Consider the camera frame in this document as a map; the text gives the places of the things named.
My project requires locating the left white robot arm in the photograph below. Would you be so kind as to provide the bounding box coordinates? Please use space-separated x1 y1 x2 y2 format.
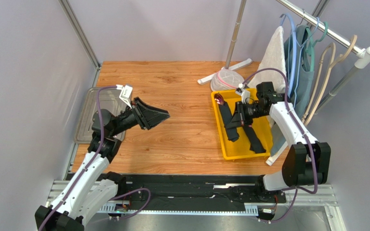
35 97 170 231

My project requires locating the black paper napkin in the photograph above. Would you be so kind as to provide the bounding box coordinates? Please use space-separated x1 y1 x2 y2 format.
218 102 239 142

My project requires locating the beige hanger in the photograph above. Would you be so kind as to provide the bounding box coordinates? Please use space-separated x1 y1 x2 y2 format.
302 35 358 129
300 43 338 124

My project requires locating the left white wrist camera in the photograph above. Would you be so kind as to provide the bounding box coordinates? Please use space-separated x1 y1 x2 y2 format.
116 84 133 108

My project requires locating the iridescent spoon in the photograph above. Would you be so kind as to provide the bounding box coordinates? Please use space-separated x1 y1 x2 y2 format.
214 93 225 105

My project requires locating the yellow plastic bin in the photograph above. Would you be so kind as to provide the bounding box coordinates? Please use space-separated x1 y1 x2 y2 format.
211 90 273 160

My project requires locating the green hanger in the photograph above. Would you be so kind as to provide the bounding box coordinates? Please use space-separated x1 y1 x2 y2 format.
305 21 329 72

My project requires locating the white towel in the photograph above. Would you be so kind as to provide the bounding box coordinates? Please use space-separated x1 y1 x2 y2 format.
247 26 286 93

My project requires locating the white mesh bowl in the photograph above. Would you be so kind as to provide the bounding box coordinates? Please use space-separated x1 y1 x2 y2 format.
210 69 244 91

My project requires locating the silver metal tray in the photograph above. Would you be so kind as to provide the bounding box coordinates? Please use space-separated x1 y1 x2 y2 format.
74 85 127 144

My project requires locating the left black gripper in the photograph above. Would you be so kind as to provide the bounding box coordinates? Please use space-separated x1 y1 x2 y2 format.
110 97 170 137

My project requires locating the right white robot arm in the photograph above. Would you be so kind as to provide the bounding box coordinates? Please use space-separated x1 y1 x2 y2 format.
225 82 331 193

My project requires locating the metal clothes rack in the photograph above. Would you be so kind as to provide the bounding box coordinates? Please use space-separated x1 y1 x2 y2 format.
197 0 370 166

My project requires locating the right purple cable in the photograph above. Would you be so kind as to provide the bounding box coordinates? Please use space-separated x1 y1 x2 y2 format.
241 67 319 224

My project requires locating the purple cable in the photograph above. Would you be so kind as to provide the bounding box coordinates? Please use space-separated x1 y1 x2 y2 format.
241 67 319 224
37 85 152 231

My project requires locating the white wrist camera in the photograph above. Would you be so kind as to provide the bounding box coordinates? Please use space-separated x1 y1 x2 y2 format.
235 83 251 104
116 84 133 108

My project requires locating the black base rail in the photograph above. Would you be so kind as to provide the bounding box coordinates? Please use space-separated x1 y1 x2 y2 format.
65 173 287 213

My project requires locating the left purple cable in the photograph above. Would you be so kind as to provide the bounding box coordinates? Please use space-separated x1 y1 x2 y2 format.
37 85 152 231

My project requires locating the teal garment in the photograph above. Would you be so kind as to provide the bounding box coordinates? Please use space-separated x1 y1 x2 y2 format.
267 25 316 155

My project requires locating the blue hanger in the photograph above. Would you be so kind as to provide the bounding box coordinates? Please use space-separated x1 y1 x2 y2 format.
280 13 315 115

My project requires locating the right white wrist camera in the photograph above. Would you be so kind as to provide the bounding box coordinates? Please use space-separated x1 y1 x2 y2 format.
235 83 251 104

